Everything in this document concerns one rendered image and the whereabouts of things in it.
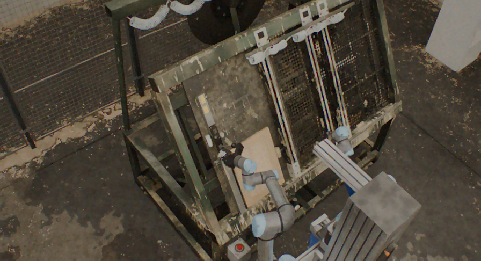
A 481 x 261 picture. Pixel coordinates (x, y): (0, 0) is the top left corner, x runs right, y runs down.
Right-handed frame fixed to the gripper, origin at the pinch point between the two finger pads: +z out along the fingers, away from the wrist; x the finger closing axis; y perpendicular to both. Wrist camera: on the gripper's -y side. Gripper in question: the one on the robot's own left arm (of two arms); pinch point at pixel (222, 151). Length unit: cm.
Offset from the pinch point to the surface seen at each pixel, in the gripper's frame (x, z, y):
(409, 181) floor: 217, 14, -134
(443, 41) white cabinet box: 218, 85, -358
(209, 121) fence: -17.0, 8.3, -8.9
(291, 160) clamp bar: 56, 5, -36
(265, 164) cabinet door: 43.4, 10.6, -20.7
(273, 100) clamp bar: 9, 5, -54
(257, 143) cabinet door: 25.9, 10.6, -25.8
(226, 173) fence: 20.2, 8.2, 6.1
